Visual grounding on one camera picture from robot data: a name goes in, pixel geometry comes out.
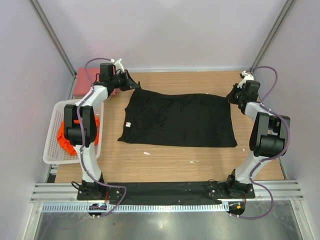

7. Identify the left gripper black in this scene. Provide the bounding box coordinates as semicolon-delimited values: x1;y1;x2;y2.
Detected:
110;69;139;92

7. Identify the black t-shirt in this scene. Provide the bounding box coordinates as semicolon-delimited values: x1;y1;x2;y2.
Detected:
118;89;238;148

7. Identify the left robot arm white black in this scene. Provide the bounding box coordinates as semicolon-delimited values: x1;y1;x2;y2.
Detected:
63;59;141;200

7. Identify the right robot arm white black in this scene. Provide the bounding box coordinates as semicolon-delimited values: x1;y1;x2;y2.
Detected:
225;80;291;198

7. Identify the folded pink t-shirt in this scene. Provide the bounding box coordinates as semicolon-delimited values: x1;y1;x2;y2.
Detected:
73;67;100;99

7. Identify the orange t-shirt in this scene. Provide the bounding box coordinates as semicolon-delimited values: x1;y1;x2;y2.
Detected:
57;115;100;156

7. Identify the white plastic basket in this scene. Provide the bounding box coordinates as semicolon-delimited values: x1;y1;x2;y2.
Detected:
43;99;104;165

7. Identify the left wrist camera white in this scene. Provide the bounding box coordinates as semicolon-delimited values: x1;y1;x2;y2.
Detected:
110;58;125;73

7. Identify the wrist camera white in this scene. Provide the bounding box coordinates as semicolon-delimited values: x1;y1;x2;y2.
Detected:
237;70;254;89
110;58;125;73

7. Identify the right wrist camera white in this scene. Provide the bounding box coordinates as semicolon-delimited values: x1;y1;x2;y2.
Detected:
237;70;254;89

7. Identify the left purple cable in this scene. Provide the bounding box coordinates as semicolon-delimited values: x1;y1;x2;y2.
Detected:
37;57;129;231

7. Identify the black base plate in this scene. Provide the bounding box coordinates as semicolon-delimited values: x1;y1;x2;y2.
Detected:
71;179;256;206

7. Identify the white slotted cable duct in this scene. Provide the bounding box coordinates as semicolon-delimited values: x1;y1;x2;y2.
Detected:
42;202;229;214

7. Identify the aluminium frame rail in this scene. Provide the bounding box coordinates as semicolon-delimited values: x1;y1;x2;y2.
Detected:
29;181;86;204

